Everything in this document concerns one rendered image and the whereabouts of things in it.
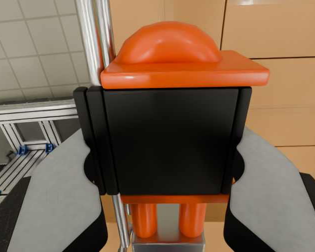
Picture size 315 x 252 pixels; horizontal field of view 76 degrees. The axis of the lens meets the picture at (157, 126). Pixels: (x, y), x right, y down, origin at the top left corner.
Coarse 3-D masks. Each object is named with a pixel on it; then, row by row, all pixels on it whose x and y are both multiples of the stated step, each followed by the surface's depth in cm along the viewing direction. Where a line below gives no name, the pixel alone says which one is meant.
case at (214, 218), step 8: (104, 200) 42; (104, 208) 41; (112, 208) 41; (208, 208) 40; (216, 208) 40; (224, 208) 40; (112, 216) 39; (128, 216) 39; (208, 216) 39; (216, 216) 39; (224, 216) 39; (112, 224) 38; (208, 224) 38; (216, 224) 38; (112, 232) 39; (208, 232) 39; (216, 232) 39; (112, 240) 41; (208, 240) 40; (216, 240) 40; (224, 240) 40; (104, 248) 42; (112, 248) 42; (128, 248) 42; (208, 248) 42; (216, 248) 42; (224, 248) 42
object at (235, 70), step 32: (128, 64) 10; (160, 64) 10; (192, 64) 10; (224, 64) 9; (256, 64) 9; (128, 96) 9; (160, 96) 9; (192, 96) 9; (224, 96) 9; (128, 128) 10; (160, 128) 10; (192, 128) 10; (224, 128) 10; (128, 160) 11; (160, 160) 11; (192, 160) 11; (224, 160) 11; (128, 192) 12; (160, 192) 12; (192, 192) 12; (224, 192) 12
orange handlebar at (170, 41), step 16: (144, 32) 10; (160, 32) 9; (176, 32) 9; (192, 32) 9; (128, 48) 10; (144, 48) 10; (160, 48) 9; (176, 48) 9; (192, 48) 9; (208, 48) 10; (144, 208) 15; (192, 208) 15; (144, 224) 16; (192, 224) 16
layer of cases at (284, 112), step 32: (128, 0) 65; (160, 0) 65; (192, 0) 65; (224, 0) 65; (256, 0) 65; (288, 0) 65; (128, 32) 70; (224, 32) 70; (256, 32) 70; (288, 32) 70; (288, 64) 75; (256, 96) 81; (288, 96) 81; (256, 128) 89; (288, 128) 89
